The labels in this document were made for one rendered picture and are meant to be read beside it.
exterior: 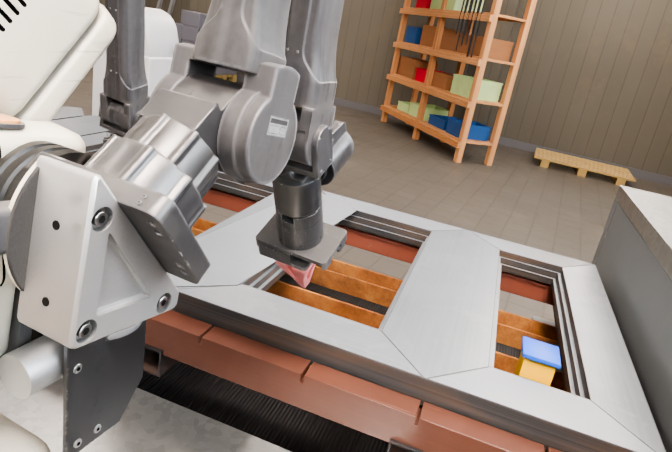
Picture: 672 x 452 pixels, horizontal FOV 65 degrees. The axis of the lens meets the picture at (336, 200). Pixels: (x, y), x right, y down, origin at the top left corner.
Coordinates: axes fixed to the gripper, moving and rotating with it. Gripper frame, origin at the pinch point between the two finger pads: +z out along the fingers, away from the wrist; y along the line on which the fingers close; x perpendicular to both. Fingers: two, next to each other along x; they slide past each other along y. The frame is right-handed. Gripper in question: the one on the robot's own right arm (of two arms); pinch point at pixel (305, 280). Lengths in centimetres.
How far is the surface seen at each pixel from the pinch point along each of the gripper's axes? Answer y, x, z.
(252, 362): 7.0, 6.3, 16.7
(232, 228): 34.2, -24.6, 26.2
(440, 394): -21.1, -1.8, 17.0
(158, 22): 313, -285, 126
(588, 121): -57, -720, 380
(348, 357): -6.4, -0.6, 15.8
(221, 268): 24.3, -8.8, 18.6
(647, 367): -52, -30, 29
